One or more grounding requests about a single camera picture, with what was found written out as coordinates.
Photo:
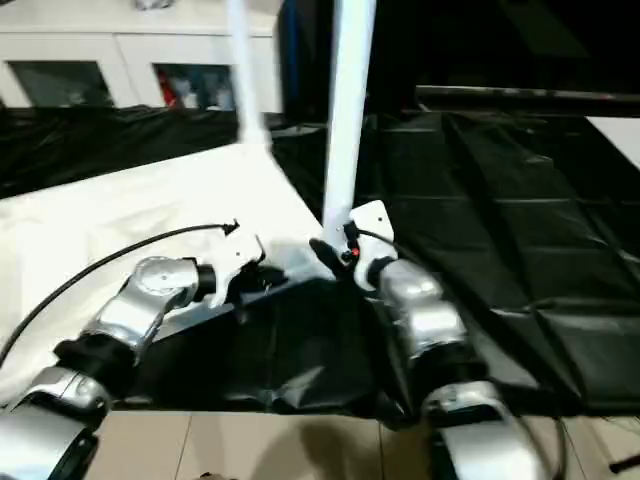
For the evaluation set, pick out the white plastic table leg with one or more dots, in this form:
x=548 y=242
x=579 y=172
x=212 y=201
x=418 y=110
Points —
x=247 y=75
x=347 y=100

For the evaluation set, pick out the white plastic table top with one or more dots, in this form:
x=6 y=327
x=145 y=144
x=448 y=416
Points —
x=100 y=225

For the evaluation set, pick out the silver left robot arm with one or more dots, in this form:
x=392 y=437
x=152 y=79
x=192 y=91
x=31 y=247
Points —
x=145 y=290

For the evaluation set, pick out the black mat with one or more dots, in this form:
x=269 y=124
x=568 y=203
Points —
x=500 y=250

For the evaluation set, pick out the dark long bar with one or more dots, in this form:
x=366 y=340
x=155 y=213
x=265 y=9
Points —
x=525 y=95

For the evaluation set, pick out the white cabinet with glass doors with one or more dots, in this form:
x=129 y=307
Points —
x=100 y=45

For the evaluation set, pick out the white flat board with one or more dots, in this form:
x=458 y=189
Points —
x=620 y=137

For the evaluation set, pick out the dark crumpled bundle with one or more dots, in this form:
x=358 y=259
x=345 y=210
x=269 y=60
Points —
x=152 y=4

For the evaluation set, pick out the short black rod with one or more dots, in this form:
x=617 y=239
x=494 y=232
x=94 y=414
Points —
x=625 y=462

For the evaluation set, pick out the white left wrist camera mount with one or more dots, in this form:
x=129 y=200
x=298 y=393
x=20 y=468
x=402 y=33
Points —
x=235 y=255

